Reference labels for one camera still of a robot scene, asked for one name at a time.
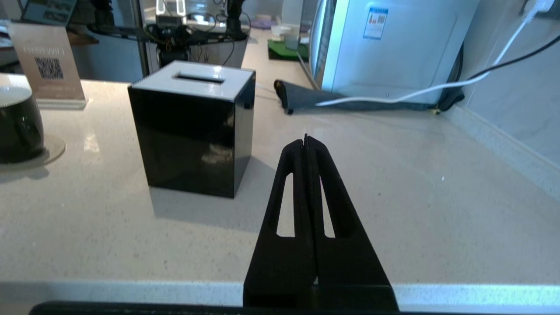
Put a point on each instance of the black tissue box white lid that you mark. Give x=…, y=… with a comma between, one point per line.
x=188, y=140

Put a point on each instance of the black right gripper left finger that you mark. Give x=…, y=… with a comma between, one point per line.
x=280, y=271

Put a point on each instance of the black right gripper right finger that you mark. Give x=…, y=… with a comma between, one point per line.
x=350, y=271

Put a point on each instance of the white bowl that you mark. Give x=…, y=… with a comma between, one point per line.
x=280, y=29

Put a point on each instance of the green mat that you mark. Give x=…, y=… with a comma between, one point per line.
x=284, y=51

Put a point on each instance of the QR code sign stand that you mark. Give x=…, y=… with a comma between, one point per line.
x=48, y=65

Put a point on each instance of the dark grey cloth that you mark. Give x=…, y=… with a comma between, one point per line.
x=306, y=98

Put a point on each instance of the black mug white inside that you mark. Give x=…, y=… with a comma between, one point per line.
x=17, y=127

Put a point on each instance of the round beige coaster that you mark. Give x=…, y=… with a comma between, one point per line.
x=54, y=151

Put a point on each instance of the silver microwave oven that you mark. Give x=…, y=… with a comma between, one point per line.
x=393, y=48

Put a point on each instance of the purple plate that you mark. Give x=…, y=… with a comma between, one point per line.
x=264, y=22

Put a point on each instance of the open laptop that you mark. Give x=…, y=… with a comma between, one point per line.
x=48, y=9

